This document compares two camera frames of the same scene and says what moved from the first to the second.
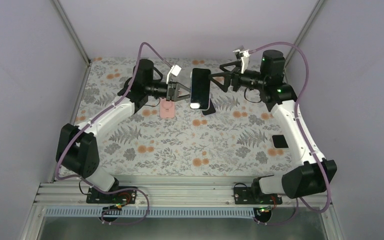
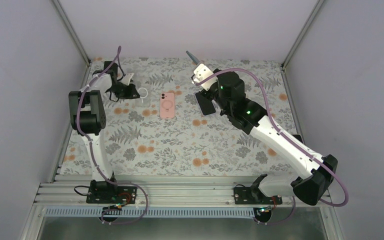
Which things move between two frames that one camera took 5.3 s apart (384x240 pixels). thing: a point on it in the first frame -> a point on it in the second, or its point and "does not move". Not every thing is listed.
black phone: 200,89 -> 194,60
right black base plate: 243,195 does not move
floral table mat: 241,137 does not move
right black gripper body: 237,83 -> 202,93
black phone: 211,110 does not move
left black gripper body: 170,96 -> 122,93
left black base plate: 125,196 does not move
